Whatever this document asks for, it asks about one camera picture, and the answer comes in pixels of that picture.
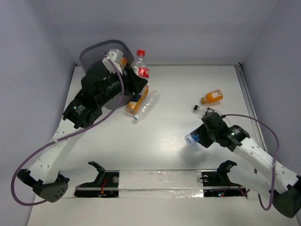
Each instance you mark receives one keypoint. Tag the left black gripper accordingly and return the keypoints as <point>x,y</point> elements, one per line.
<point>131,80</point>

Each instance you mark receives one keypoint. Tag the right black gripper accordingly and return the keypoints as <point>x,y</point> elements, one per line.
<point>204,141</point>

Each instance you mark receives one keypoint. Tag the clear bottle red cap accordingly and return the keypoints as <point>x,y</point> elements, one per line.
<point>139,65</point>

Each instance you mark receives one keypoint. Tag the orange bottle white cap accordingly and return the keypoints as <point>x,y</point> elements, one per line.
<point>123,62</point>

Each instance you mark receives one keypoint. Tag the blue tinted water bottle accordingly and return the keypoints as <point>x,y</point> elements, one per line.
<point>192,138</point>

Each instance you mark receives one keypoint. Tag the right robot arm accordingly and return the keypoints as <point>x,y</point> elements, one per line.
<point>272,180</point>

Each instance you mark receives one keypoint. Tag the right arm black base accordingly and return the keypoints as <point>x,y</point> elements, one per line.
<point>216,183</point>

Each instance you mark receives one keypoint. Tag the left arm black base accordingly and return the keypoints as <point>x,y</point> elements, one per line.
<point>105,185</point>

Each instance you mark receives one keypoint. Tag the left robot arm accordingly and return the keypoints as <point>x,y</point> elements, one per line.
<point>101,83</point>

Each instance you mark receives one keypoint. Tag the grey mesh waste bin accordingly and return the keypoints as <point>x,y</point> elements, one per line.
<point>90,57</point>

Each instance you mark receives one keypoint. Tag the clear bottle black label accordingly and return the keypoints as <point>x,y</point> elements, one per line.
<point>201,111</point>

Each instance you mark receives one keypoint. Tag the orange bottle blue white label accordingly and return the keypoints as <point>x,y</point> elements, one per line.
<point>136,101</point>

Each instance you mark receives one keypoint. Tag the clear ribbed plastic bottle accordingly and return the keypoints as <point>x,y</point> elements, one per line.
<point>147,105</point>

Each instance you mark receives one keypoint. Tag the small orange juice bottle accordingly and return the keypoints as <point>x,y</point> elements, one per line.
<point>212,97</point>

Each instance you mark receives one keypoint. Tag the silver foil tape strip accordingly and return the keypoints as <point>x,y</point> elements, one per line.
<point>160,184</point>

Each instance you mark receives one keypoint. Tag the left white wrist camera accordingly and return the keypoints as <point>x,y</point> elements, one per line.
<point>112,61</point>

